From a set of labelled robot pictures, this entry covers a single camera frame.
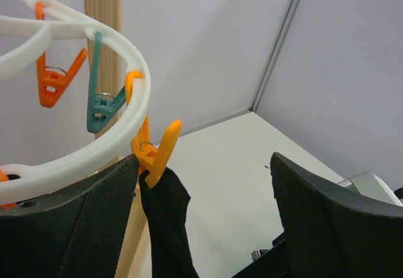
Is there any white round clip hanger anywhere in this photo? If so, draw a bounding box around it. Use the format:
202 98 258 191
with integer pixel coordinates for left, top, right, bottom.
1 0 151 205

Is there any wooden hanging rack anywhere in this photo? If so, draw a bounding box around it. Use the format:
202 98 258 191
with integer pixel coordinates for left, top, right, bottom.
84 0 148 277

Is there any teal clothes peg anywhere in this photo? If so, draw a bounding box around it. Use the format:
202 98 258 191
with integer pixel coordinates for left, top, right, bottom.
86 32 126 134

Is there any yellow-orange clothes peg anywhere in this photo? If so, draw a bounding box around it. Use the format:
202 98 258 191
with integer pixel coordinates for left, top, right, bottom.
125 71 183 188

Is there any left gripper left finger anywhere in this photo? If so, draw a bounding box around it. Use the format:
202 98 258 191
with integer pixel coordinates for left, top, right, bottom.
1 155 139 277

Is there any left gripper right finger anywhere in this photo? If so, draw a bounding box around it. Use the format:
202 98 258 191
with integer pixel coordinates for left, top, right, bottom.
270 152 402 277

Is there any orange clothes peg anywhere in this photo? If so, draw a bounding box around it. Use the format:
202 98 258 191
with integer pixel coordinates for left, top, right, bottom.
34 1 89 108

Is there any black sock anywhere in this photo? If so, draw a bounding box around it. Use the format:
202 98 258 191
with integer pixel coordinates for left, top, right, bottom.
139 168 198 278

